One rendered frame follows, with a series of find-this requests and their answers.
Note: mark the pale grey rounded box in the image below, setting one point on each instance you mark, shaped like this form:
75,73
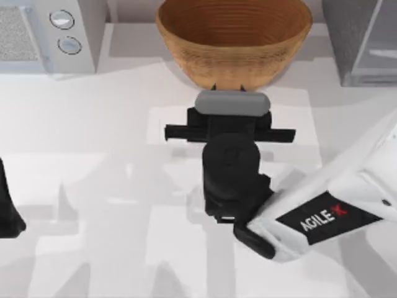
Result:
231,104

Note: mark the woven brown basket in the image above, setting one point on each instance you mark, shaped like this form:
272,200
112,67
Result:
232,52

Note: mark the pale microwave oven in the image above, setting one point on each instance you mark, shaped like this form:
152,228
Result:
88,37

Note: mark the round microwave knob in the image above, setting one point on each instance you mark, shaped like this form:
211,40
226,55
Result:
61,19
69,45

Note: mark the microwave door with speckled window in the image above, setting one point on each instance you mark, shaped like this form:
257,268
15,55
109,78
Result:
18,34

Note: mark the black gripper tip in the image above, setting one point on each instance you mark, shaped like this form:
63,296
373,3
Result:
9,211

